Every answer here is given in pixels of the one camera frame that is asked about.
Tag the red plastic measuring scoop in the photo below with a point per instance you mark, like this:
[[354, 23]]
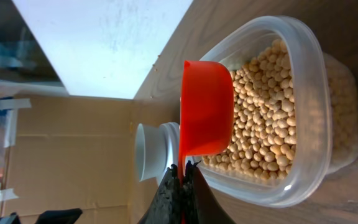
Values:
[[206, 110]]

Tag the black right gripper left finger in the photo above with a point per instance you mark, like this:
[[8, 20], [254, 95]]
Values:
[[166, 206]]

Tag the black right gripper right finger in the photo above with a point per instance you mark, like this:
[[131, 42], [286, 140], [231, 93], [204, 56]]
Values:
[[199, 203]]

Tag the brown cardboard box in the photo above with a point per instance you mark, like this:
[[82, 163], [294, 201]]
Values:
[[75, 153]]

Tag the clear plastic soybean container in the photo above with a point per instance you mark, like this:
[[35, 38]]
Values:
[[295, 114]]

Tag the white plastic bowl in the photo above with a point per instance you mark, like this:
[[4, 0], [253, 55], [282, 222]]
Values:
[[150, 152]]

